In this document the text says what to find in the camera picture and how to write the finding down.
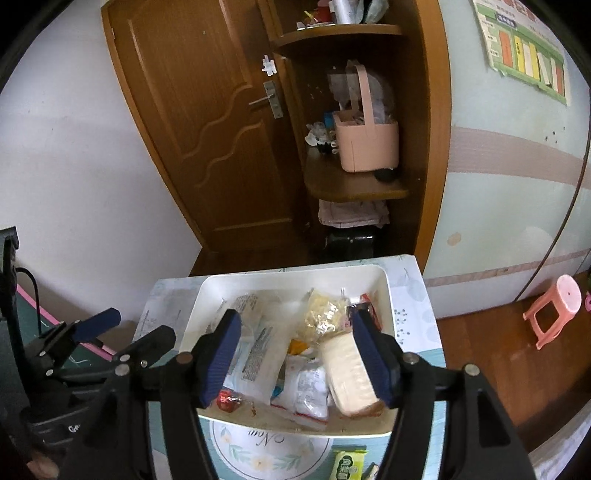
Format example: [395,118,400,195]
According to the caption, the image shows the pink plastic stool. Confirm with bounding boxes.
[523,274,583,350]

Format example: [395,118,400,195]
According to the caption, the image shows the metal door handle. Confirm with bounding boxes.
[248,80,283,120]

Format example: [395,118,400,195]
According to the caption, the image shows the green chalkboard with pink frame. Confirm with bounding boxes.
[14,282,116,374]

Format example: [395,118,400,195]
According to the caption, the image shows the wooden door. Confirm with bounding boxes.
[102,0,305,266]

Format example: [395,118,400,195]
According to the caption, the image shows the large white snack packet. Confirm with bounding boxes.
[224,293,289,407]

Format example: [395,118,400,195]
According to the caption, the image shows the small white snack packet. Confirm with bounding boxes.
[272,355,331,423]

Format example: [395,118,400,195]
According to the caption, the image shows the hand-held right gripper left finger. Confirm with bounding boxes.
[60,308,244,480]

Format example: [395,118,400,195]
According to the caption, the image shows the pink handled basket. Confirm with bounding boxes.
[333,65,400,174]

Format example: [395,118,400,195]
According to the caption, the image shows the clear plastic roll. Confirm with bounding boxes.
[330,0,365,25]

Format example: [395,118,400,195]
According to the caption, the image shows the folded pink cloth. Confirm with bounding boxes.
[318,199,391,229]

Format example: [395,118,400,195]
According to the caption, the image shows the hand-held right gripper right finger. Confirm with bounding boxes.
[347,305,539,480]

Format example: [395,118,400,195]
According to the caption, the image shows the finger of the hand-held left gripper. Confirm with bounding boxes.
[28,308,122,370]
[60,325,177,384]

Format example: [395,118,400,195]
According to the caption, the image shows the yellow clear snack bag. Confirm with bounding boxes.
[293,288,352,344]

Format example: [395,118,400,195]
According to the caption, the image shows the red snack packet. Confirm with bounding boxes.
[360,293,384,330]

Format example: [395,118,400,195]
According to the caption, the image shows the small white figurines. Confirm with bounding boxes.
[305,121,340,155]

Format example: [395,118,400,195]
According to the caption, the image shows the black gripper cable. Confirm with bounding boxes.
[16,267,40,310]

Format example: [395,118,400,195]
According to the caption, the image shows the black box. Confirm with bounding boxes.
[325,228,375,264]

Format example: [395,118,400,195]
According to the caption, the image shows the wooden shelf unit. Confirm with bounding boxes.
[259,0,451,268]

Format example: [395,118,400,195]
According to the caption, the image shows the green snack packet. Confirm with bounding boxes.
[330,450,368,480]

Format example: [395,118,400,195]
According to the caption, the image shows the black wall cable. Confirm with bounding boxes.
[515,134,591,303]

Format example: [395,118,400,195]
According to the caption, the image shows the wall poster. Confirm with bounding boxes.
[471,0,573,107]

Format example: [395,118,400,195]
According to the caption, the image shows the person's left hand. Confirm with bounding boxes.
[28,455,61,479]

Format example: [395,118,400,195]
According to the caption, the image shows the beige wafer packet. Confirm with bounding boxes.
[321,332,386,418]

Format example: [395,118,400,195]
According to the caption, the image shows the white plastic basket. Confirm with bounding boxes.
[178,263,398,439]

